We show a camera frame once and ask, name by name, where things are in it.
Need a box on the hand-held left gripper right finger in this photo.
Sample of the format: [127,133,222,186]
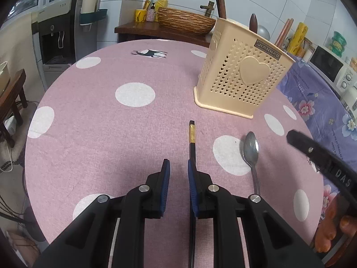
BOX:
[187,160,325,268]

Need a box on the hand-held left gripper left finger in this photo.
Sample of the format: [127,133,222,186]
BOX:
[33,159,171,268]

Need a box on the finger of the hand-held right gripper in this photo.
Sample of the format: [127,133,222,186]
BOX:
[287,130,322,171]

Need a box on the black chopstick gold band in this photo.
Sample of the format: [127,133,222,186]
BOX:
[188,120,196,268]

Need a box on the metal spoon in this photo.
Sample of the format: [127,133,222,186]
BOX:
[242,131,261,196]

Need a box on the beige perforated utensil holder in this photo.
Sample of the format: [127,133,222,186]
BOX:
[194,17,296,119]

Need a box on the person's right hand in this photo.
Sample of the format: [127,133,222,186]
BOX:
[315,195,357,253]

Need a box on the purple floral cloth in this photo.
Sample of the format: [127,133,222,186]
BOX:
[276,56,357,229]

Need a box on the pink polka dot tablecloth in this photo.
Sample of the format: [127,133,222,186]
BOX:
[25,38,325,246]

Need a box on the white microwave oven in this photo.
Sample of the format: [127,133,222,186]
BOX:
[309,45,357,90]

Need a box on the yellow wrapped roll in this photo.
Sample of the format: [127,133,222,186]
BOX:
[287,22,309,56]

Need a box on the reddish wooden chopstick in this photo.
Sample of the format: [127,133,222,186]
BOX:
[279,19,294,49]
[275,19,292,46]

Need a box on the grey metal ladle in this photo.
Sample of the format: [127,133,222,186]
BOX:
[257,25,271,40]

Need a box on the dark wooden washstand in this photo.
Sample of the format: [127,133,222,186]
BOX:
[114,21,212,48]

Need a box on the woven wash basin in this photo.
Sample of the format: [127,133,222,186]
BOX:
[157,8,216,35]

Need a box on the brass faucet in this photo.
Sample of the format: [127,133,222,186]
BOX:
[200,1,216,17]

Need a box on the small pink bottle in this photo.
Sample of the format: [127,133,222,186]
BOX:
[147,2,157,22]

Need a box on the dark wooden stool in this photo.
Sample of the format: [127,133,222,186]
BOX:
[0,68,28,148]

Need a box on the white water dispenser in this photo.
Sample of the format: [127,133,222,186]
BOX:
[31,0,80,74]

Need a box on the white round appliance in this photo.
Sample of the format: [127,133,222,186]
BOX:
[0,61,12,95]

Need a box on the black cable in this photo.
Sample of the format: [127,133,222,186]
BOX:
[0,193,31,224]

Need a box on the white cable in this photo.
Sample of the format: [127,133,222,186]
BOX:
[0,140,17,174]

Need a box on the blue wall cup holder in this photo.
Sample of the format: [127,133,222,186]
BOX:
[79,8,108,25]

